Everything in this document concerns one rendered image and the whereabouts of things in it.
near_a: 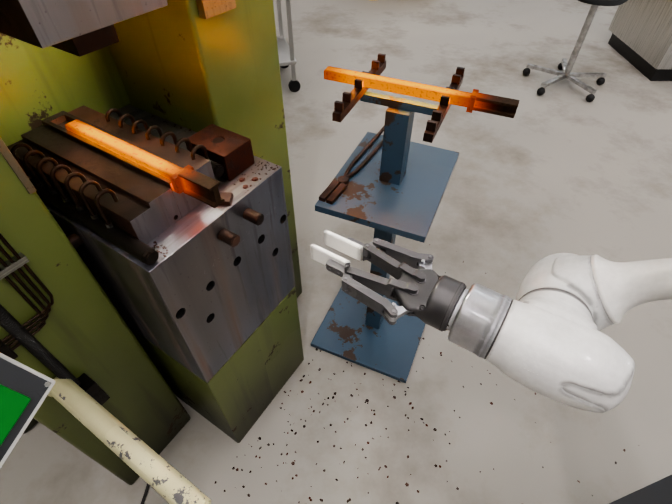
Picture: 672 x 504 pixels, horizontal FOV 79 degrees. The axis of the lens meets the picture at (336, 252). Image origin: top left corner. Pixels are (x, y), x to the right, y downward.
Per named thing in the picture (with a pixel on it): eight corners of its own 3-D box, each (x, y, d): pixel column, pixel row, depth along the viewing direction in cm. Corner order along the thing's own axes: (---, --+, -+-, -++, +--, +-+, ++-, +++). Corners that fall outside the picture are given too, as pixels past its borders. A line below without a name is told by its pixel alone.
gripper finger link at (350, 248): (360, 248, 63) (363, 245, 63) (323, 231, 66) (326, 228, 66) (360, 261, 65) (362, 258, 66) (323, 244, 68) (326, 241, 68)
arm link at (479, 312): (498, 323, 61) (460, 305, 63) (518, 285, 54) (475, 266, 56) (477, 370, 56) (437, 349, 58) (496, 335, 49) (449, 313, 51)
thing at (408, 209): (458, 157, 126) (459, 152, 124) (423, 243, 101) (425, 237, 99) (367, 136, 134) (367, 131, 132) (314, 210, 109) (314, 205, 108)
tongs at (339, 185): (404, 104, 145) (404, 101, 144) (415, 107, 143) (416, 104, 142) (318, 200, 109) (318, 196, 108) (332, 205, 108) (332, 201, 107)
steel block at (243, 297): (295, 285, 126) (282, 166, 94) (207, 383, 105) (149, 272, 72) (171, 219, 147) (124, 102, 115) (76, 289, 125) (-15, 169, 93)
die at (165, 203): (218, 190, 88) (209, 157, 81) (142, 247, 76) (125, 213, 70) (97, 133, 103) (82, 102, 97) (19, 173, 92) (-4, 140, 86)
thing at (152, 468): (217, 502, 76) (210, 495, 72) (196, 531, 73) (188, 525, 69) (75, 380, 92) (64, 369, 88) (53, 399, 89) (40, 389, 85)
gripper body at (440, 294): (440, 346, 57) (382, 315, 61) (462, 304, 62) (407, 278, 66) (451, 315, 52) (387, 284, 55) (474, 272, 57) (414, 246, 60)
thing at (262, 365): (304, 359, 161) (296, 286, 127) (239, 444, 139) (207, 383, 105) (202, 297, 182) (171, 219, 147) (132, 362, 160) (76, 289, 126)
